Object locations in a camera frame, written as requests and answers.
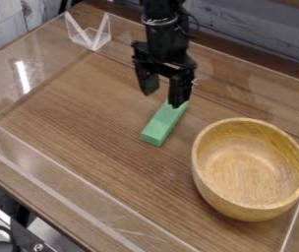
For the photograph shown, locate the black metal table bracket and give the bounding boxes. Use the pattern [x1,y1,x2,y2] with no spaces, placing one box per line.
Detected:
[11,219,63,252]

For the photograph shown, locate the clear acrylic corner bracket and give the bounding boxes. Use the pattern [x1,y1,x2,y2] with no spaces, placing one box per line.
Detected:
[65,12,113,51]

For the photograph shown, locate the green rectangular block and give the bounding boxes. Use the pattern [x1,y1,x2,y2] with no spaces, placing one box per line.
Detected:
[141,102,189,147]

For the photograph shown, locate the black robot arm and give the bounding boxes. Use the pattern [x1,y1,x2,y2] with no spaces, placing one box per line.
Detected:
[131,0,197,108]

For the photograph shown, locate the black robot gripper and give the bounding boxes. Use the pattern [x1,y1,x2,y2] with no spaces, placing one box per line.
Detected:
[131,19,197,108]

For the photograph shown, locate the brown wooden bowl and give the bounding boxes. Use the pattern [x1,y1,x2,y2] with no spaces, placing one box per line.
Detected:
[192,117,299,221]

